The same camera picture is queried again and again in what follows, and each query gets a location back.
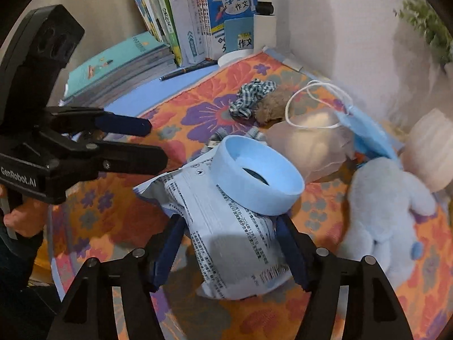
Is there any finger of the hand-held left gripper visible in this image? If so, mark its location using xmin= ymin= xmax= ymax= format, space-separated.
xmin=46 ymin=107 xmax=153 ymax=137
xmin=38 ymin=132 xmax=169 ymax=178

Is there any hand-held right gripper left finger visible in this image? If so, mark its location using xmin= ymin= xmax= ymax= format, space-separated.
xmin=46 ymin=214 xmax=188 ymax=340

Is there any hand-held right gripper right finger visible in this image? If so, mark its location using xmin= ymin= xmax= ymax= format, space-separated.
xmin=276 ymin=214 xmax=414 ymax=340

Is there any white printed plastic packet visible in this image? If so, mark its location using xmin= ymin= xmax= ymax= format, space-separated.
xmin=134 ymin=147 xmax=294 ymax=300

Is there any light blue plastic ring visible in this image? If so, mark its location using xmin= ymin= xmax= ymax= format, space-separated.
xmin=215 ymin=135 xmax=305 ymax=216

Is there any light blue plush toy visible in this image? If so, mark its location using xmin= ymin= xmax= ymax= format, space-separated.
xmin=336 ymin=156 xmax=437 ymax=291

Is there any translucent plastic bag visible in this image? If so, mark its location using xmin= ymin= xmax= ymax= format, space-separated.
xmin=264 ymin=108 xmax=354 ymax=181

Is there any checked fabric scrunchie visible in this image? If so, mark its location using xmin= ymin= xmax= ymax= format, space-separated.
xmin=228 ymin=80 xmax=277 ymax=118

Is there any blue face mask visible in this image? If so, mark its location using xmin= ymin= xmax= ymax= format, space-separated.
xmin=285 ymin=80 xmax=399 ymax=160

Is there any person's left forearm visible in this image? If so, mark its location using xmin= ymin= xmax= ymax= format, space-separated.
xmin=0 ymin=220 xmax=61 ymax=330

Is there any person's left hand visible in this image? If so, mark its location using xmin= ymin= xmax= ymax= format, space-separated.
xmin=0 ymin=185 xmax=49 ymax=241

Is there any stack of teal books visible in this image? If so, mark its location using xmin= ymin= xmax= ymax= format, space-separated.
xmin=58 ymin=31 xmax=178 ymax=109

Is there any floral orange tablecloth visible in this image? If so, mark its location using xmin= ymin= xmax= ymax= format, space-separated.
xmin=50 ymin=51 xmax=453 ymax=340

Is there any dark pen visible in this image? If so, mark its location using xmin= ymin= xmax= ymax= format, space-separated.
xmin=159 ymin=61 xmax=217 ymax=81

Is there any row of upright books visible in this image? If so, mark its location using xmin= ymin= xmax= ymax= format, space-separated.
xmin=131 ymin=0 xmax=258 ymax=67

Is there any white desk lamp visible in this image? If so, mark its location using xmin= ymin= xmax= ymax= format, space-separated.
xmin=217 ymin=0 xmax=277 ymax=68

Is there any white ribbed vase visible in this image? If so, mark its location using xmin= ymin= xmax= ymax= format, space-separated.
xmin=400 ymin=108 xmax=453 ymax=192

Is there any artificial flower bouquet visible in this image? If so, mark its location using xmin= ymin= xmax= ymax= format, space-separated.
xmin=394 ymin=0 xmax=453 ymax=66

